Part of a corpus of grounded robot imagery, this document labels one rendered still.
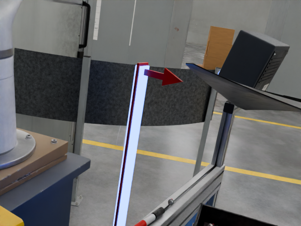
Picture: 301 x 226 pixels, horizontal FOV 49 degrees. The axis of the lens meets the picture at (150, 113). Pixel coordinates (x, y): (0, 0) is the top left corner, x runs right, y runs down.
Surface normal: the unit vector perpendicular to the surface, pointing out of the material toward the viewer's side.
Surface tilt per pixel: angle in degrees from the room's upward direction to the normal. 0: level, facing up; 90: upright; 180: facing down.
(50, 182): 0
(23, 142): 4
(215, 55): 90
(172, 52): 90
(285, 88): 90
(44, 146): 4
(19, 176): 90
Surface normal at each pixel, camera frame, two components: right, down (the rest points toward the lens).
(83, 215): 0.15, -0.95
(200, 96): 0.63, 0.31
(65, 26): 0.84, 0.28
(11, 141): 0.98, 0.15
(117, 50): -0.11, 0.26
